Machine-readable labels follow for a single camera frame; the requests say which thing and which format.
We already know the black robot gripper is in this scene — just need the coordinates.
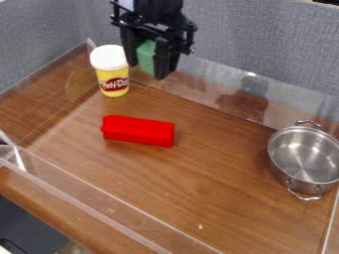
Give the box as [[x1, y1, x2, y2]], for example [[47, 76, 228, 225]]
[[110, 0, 198, 80]]

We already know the green foam cube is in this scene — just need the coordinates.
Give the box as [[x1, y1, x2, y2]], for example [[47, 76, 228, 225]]
[[136, 40, 155, 76]]

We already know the yellow Play-Doh can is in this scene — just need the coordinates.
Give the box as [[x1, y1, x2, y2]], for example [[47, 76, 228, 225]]
[[90, 45, 130, 97]]

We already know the red rectangular block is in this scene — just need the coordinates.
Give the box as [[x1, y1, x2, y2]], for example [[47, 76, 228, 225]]
[[100, 115, 175, 147]]

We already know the stainless steel pot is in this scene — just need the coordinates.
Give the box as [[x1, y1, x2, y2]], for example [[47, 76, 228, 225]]
[[266, 119, 339, 201]]

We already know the clear acrylic table barrier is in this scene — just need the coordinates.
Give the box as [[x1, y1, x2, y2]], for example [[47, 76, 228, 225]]
[[0, 42, 339, 254]]

